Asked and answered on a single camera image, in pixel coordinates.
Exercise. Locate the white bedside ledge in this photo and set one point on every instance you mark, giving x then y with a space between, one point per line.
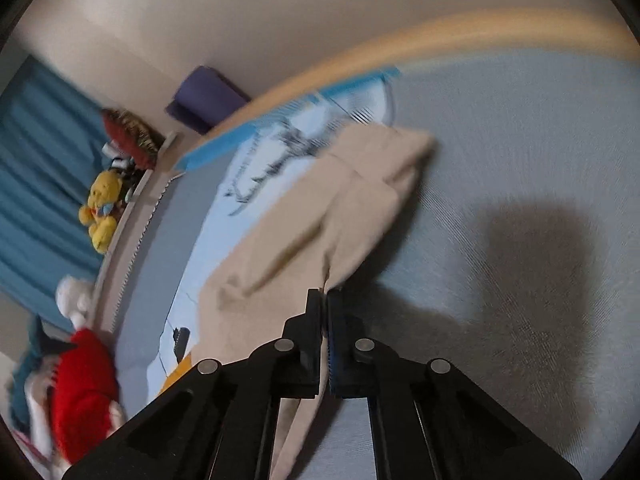
125 225

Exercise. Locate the white knitted cloth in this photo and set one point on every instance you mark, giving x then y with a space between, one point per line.
39 415

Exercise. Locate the red knitted garment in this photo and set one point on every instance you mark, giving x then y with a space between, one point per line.
85 395

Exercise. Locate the mustard yellow garment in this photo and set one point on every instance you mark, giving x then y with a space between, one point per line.
176 375

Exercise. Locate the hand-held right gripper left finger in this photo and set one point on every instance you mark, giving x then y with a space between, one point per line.
312 340

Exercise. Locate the beige garment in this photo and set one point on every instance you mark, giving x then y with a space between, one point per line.
300 220

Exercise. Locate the light blue printed blanket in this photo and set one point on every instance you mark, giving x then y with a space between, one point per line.
270 150

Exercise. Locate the purple box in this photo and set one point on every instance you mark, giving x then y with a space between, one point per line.
207 97

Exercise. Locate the teal cloth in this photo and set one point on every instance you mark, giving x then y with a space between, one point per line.
30 360

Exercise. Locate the white plush toy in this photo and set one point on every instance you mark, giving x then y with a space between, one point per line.
72 300

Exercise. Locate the yellow plush toy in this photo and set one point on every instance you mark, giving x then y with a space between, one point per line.
102 205

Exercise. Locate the wooden bed frame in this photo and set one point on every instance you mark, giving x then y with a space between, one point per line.
450 30

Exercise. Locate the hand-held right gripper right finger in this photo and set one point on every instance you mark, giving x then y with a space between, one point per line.
336 345

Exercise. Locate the blue curtain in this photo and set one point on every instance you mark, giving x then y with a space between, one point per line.
40 185

